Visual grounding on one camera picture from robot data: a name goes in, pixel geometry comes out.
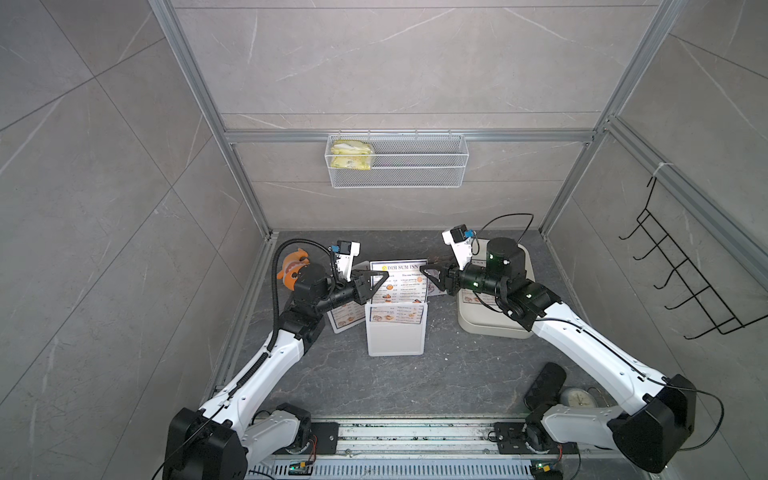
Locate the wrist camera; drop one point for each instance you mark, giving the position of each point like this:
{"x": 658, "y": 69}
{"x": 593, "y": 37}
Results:
{"x": 344, "y": 253}
{"x": 461, "y": 240}

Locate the dim sum inn menu sheet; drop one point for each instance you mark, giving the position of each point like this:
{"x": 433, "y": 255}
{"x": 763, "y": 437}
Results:
{"x": 402, "y": 298}

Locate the white wire mesh basket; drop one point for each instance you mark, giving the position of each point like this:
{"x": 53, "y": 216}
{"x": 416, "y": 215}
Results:
{"x": 405, "y": 161}

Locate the black remote-like pad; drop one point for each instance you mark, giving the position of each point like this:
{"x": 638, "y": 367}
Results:
{"x": 546, "y": 387}

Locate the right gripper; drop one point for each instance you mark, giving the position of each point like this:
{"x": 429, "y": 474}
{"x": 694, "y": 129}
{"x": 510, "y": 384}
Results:
{"x": 447, "y": 281}

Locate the cream plastic tray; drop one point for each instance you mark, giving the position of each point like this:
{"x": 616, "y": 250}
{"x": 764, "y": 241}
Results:
{"x": 484, "y": 320}

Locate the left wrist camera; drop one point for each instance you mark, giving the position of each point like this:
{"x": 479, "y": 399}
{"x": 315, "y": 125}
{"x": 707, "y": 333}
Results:
{"x": 344, "y": 253}

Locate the orange plush toy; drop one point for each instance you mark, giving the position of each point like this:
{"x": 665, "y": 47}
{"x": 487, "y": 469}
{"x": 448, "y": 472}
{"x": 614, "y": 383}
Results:
{"x": 291, "y": 266}

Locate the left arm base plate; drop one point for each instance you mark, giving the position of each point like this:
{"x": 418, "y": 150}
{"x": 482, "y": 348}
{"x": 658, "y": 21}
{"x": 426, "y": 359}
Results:
{"x": 318, "y": 437}

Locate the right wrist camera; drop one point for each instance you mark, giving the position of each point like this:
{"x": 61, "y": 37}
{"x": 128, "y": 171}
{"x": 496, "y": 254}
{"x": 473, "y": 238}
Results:
{"x": 461, "y": 240}

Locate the yellow snack packet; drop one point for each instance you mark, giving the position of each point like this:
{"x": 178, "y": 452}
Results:
{"x": 351, "y": 155}

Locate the special menu sheet pink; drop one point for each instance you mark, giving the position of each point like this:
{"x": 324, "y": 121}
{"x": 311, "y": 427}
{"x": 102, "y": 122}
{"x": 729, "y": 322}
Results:
{"x": 432, "y": 287}

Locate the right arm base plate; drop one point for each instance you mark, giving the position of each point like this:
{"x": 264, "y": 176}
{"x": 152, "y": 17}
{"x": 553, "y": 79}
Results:
{"x": 511, "y": 438}

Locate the white menu holder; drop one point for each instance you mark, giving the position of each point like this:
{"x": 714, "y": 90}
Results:
{"x": 396, "y": 329}

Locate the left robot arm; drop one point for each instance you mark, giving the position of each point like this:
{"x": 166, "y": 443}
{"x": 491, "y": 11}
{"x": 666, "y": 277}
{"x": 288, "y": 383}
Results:
{"x": 223, "y": 437}

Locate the small analog clock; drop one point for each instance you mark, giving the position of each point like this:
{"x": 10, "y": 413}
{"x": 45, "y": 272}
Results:
{"x": 578, "y": 397}

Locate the rear menu holder with menu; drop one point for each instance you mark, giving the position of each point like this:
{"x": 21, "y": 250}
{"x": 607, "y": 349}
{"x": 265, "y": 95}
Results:
{"x": 346, "y": 317}

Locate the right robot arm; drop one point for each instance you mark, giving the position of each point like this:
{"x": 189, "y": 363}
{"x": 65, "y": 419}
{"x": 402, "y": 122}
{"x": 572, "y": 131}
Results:
{"x": 654, "y": 415}

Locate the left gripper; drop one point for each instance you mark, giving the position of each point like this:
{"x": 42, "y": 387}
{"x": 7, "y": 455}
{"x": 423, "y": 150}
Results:
{"x": 362, "y": 292}

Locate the black wire hook rack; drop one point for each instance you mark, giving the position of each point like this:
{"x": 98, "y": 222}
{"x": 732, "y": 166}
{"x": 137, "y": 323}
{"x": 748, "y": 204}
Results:
{"x": 718, "y": 315}

